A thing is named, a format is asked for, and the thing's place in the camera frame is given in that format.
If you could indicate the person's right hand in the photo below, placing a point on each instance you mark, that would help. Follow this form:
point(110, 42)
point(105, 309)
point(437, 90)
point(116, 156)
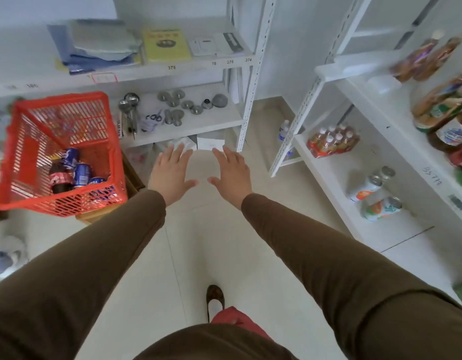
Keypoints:
point(234, 179)

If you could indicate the person's left hand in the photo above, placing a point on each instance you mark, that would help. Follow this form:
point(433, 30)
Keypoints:
point(169, 179)

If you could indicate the red plastic shopping basket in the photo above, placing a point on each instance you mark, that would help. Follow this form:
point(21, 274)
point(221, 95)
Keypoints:
point(37, 157)

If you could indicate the person's left forearm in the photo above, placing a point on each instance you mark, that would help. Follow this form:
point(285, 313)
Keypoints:
point(77, 269)

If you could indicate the person's right forearm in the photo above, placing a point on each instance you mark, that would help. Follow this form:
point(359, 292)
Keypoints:
point(347, 273)

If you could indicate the person's right shoe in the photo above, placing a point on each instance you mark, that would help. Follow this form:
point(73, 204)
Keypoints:
point(215, 299)

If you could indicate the person's shoe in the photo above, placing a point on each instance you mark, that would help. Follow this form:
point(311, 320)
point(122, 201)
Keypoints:
point(215, 299)
point(17, 247)

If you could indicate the person's right leg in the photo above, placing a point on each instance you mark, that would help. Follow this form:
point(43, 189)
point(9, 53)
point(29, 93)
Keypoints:
point(238, 322)

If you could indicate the person's brown sweater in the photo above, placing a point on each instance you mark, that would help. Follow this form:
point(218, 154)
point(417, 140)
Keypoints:
point(216, 346)

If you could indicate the blue Pepsi cans group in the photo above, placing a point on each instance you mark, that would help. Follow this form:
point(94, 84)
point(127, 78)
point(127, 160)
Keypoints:
point(135, 185)

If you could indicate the clear packet of white papers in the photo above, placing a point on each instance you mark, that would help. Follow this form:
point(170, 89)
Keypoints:
point(178, 143)

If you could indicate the white flat box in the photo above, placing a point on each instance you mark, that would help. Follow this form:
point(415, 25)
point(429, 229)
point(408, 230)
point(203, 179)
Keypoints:
point(210, 143)

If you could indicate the clear water bottle blue label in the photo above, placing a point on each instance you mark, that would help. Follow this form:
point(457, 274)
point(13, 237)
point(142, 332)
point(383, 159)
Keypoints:
point(284, 129)
point(290, 151)

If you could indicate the packaged scissors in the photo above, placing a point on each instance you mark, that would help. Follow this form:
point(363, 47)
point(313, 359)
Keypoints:
point(152, 119)

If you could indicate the cluster of round metal lids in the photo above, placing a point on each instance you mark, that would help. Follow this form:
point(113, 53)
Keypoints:
point(176, 116)

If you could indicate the white numbered storage rack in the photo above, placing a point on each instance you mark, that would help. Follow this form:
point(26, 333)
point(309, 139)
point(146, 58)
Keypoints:
point(216, 116)

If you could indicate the metal piece with black knob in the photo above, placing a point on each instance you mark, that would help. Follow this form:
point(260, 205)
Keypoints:
point(206, 104)

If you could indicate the grey dome lid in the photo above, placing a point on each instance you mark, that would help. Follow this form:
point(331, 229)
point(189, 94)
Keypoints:
point(219, 100)

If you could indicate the metal ladle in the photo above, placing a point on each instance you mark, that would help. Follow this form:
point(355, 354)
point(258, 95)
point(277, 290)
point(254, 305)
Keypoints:
point(132, 98)
point(124, 106)

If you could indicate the pack of small orange bottles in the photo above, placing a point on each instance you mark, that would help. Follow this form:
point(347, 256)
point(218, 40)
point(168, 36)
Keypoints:
point(332, 144)

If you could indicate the red-outlined label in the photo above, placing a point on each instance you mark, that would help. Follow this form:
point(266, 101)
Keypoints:
point(103, 78)

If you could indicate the yellow booklet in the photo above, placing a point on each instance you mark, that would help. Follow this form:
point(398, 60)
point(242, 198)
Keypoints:
point(167, 52)

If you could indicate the white leaflet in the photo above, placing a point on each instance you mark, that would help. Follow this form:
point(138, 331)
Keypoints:
point(212, 46)

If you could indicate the stack of blue folders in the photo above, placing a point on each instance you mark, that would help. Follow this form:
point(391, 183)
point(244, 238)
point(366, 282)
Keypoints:
point(88, 67)

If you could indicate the silver can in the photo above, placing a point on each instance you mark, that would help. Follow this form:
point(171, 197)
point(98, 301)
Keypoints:
point(387, 172)

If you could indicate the pale grey paper sheets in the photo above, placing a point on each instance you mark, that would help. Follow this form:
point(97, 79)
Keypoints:
point(103, 37)

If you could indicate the reddish brown bottle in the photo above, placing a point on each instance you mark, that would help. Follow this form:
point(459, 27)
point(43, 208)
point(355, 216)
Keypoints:
point(415, 58)
point(437, 59)

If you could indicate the green label tea bottle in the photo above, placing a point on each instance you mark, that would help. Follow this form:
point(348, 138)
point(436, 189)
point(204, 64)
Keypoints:
point(445, 112)
point(441, 97)

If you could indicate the amber bottle blue neck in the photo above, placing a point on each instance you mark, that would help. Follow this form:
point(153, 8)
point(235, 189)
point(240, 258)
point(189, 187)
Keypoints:
point(454, 134)

